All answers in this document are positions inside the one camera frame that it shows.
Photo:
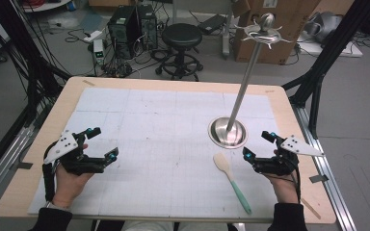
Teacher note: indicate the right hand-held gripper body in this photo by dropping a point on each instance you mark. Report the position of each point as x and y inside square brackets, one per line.
[297, 147]

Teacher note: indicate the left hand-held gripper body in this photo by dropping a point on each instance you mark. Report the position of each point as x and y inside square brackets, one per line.
[62, 147]

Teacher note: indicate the steel utensil rack stand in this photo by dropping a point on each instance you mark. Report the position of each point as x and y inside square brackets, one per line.
[246, 82]

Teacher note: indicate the person's left hand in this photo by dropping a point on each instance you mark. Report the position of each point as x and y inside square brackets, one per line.
[70, 186]

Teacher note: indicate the person's right hand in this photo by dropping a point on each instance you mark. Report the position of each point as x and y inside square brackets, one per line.
[282, 190]

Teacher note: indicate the dark tape piece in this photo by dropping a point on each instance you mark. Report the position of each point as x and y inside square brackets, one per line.
[24, 165]
[318, 178]

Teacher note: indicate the white grid mat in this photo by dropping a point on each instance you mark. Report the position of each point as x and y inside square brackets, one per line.
[160, 128]

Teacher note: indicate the white device with green display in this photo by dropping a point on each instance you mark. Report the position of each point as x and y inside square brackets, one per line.
[98, 49]

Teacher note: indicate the white power strip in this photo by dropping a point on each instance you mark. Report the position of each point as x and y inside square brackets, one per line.
[92, 36]

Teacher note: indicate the large black computer tower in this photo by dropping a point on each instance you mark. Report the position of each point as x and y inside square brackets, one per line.
[123, 32]

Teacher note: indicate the white flat board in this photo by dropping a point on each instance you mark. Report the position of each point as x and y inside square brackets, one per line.
[340, 50]

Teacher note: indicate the large cardboard box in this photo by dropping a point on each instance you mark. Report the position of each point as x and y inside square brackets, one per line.
[285, 19]

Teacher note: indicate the slim black computer tower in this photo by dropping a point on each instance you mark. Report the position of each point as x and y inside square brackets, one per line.
[148, 27]

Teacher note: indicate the silver bag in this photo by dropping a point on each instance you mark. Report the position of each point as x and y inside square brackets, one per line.
[326, 25]

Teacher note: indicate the black flat device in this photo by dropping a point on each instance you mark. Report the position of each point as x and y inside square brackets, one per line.
[212, 24]

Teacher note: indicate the black round stool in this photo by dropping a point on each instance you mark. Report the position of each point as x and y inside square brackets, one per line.
[181, 36]

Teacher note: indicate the aluminium rail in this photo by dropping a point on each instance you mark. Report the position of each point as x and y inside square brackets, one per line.
[0, 170]
[324, 170]

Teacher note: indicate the black metal frame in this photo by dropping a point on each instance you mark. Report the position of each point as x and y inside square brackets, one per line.
[22, 48]
[329, 53]

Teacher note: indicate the grey metal stand post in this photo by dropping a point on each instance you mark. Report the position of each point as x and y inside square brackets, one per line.
[226, 38]

